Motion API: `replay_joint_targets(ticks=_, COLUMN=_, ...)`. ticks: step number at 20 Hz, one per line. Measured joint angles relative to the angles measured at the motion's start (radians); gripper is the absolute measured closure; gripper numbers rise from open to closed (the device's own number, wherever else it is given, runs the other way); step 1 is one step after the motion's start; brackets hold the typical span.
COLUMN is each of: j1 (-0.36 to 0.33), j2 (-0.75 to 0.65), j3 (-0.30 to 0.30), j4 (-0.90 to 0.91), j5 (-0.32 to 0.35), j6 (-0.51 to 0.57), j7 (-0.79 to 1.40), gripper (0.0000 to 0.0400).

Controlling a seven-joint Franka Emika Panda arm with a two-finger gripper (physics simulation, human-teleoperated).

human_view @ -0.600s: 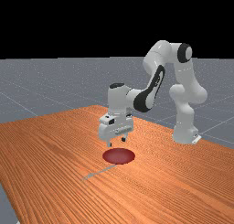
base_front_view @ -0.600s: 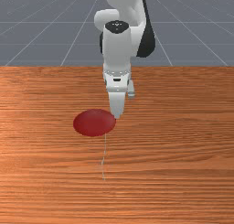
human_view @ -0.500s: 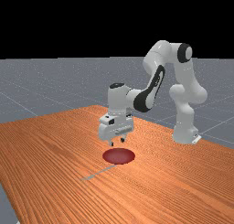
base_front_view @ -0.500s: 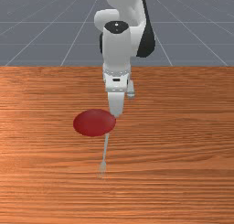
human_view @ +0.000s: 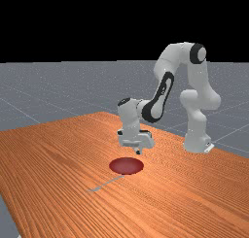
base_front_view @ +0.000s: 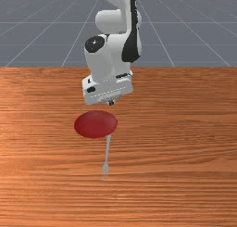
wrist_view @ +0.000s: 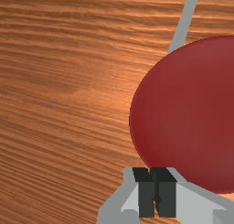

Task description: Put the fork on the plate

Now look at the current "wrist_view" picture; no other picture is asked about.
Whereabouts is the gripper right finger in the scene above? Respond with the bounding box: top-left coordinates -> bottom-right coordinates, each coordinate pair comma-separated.
156,166 -> 234,224

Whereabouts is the grey fork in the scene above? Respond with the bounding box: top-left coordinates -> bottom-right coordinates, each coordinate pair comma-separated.
167,0 -> 202,55

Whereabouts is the red plate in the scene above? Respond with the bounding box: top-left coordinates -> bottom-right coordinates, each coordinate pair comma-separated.
128,35 -> 234,195

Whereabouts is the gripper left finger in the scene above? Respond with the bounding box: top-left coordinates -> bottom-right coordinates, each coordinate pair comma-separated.
96,166 -> 158,224

